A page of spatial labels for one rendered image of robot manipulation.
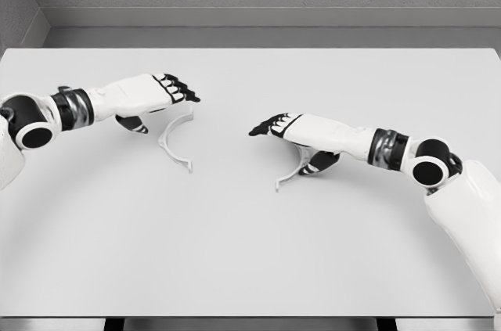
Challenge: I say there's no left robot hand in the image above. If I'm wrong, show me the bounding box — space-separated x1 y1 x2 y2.
102 72 203 135

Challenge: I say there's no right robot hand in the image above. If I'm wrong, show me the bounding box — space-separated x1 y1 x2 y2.
247 113 342 177

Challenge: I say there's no white pipe clamp half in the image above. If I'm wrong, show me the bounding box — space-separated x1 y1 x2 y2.
274 139 314 193
158 107 196 174

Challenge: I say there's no white table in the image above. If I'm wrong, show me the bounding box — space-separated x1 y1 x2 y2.
0 47 501 331

